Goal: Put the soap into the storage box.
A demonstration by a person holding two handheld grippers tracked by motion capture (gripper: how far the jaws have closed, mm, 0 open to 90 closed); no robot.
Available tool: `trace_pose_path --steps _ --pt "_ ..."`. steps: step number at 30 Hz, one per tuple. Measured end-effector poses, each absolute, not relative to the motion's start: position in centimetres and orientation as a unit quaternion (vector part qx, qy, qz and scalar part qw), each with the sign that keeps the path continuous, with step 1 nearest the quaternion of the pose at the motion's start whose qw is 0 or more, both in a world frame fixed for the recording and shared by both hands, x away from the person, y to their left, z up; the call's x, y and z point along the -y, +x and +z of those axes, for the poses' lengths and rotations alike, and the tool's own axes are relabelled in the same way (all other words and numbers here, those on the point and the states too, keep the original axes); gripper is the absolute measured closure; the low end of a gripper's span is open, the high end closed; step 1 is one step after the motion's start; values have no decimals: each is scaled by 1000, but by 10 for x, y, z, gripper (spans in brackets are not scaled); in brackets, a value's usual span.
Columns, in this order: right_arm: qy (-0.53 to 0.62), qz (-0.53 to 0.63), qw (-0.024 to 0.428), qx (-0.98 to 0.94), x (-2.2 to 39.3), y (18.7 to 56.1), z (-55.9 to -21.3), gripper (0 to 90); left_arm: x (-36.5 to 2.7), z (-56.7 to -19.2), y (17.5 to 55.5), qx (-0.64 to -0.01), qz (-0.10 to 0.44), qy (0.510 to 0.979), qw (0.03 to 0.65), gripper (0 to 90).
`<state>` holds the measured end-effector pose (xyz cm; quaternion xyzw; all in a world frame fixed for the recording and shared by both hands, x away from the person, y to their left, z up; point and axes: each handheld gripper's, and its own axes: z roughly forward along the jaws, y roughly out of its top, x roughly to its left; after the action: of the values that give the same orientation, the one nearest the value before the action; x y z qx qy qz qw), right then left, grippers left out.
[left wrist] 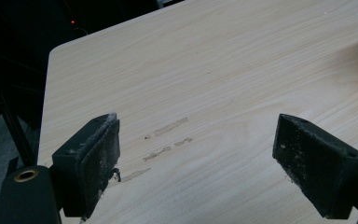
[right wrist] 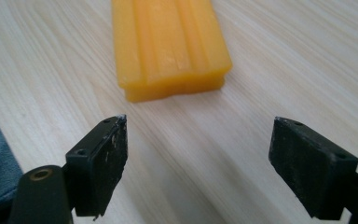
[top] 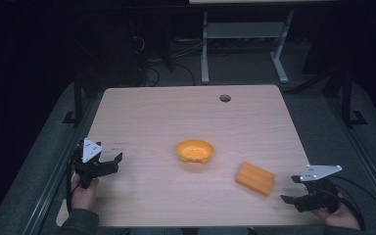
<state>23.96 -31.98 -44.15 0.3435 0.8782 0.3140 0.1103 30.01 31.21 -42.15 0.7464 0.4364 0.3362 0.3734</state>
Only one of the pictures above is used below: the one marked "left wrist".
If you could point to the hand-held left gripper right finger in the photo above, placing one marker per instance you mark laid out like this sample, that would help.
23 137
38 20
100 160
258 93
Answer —
317 165

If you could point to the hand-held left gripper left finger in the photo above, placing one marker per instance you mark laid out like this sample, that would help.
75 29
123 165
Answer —
84 165

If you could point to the black metal stand leg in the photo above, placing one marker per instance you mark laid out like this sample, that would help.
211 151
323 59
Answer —
15 130

